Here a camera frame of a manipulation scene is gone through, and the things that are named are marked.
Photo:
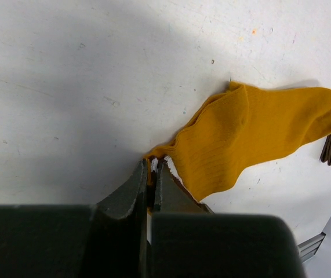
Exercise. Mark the aluminium rail frame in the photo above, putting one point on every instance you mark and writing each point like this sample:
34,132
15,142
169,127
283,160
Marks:
310,247

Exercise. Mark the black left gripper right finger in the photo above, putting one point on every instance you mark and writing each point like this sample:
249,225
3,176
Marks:
187,241

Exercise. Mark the yellow sock with brown cuff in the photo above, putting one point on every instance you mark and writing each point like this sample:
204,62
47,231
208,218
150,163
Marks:
242,127

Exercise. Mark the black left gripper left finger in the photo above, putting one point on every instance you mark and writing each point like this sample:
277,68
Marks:
106,239

